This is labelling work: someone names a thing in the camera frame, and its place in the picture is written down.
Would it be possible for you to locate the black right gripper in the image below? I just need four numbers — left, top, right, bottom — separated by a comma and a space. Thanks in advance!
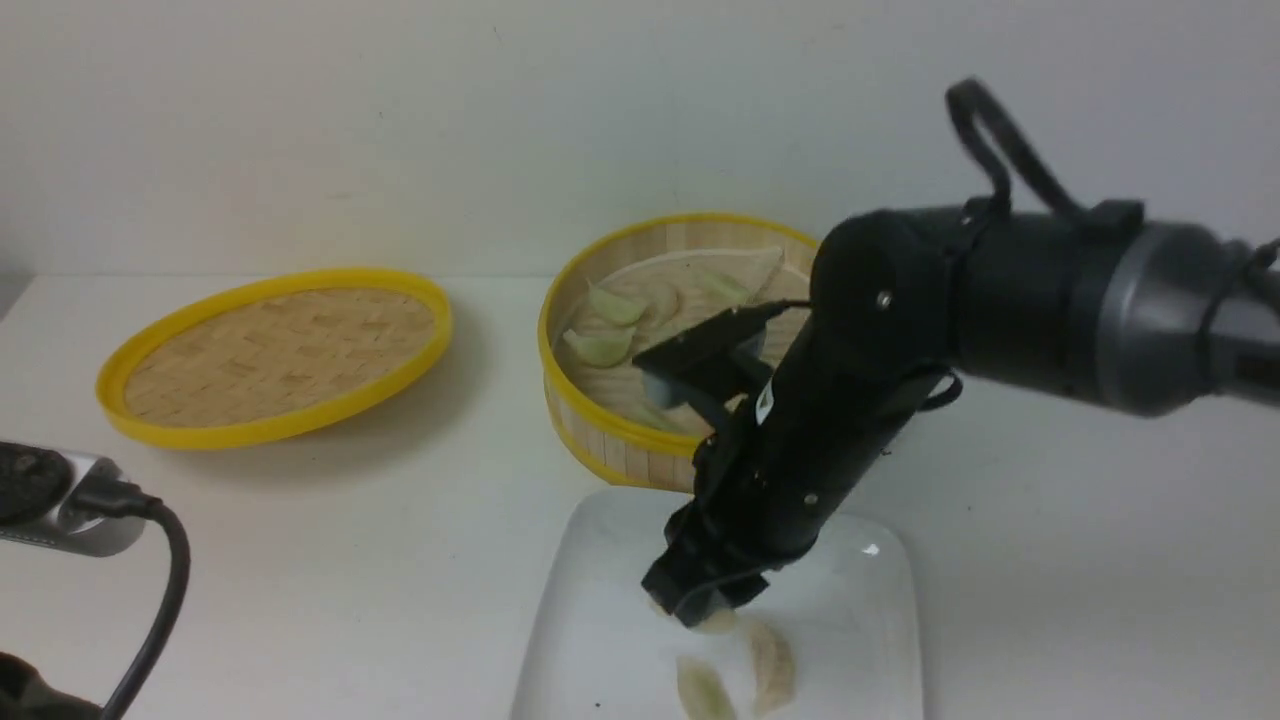
641, 331, 951, 629

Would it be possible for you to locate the pale dumpling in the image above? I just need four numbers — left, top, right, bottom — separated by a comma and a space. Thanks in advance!
748, 620, 796, 717

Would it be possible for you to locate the greenish dumpling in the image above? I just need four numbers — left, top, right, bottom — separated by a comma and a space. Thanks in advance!
676, 656, 737, 720

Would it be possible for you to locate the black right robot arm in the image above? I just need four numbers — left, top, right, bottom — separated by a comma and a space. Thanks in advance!
632, 77, 1279, 628

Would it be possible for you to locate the white square plate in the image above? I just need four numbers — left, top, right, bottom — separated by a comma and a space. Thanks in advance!
509, 486, 925, 719

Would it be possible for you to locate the green dumpling in steamer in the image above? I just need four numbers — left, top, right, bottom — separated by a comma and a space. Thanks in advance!
588, 284, 649, 328
561, 327, 635, 369

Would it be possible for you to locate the yellow bamboo steamer basket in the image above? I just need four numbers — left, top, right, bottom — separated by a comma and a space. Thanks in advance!
538, 213, 818, 492

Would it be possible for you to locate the yellow bamboo steamer lid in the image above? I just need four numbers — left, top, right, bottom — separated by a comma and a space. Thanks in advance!
95, 266, 454, 451

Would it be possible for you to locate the black camera cable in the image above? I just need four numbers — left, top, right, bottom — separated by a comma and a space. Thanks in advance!
70, 478, 192, 720

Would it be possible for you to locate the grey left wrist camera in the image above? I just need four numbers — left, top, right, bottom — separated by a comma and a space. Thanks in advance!
1, 441, 145, 559

